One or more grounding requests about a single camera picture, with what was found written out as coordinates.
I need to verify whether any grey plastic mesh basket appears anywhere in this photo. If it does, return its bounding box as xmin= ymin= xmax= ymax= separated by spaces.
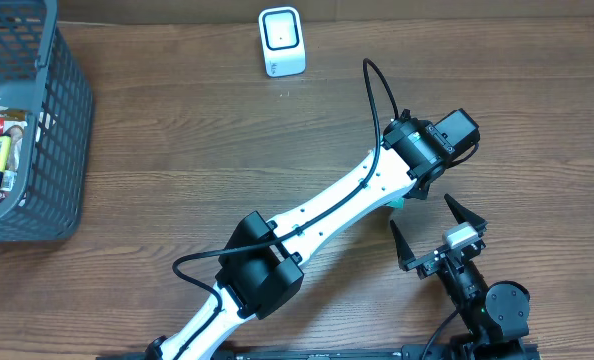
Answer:
xmin=0 ymin=0 xmax=95 ymax=242

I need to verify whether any beige brown snack bag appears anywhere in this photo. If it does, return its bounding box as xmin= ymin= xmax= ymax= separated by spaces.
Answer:
xmin=0 ymin=106 xmax=28 ymax=201

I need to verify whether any white barcode scanner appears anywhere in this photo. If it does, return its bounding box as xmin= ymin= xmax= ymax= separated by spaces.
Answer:
xmin=258 ymin=6 xmax=306 ymax=78

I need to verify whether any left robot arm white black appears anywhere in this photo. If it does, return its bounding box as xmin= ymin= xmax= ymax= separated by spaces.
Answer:
xmin=146 ymin=109 xmax=480 ymax=360

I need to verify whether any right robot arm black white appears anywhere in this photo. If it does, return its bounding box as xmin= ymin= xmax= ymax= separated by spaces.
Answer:
xmin=390 ymin=194 xmax=539 ymax=359

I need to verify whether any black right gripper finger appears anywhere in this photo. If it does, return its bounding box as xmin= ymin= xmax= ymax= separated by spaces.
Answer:
xmin=444 ymin=194 xmax=488 ymax=235
xmin=389 ymin=220 xmax=416 ymax=271

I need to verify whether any teal tissue packet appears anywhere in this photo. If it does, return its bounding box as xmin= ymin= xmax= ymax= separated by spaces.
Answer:
xmin=387 ymin=197 xmax=405 ymax=209

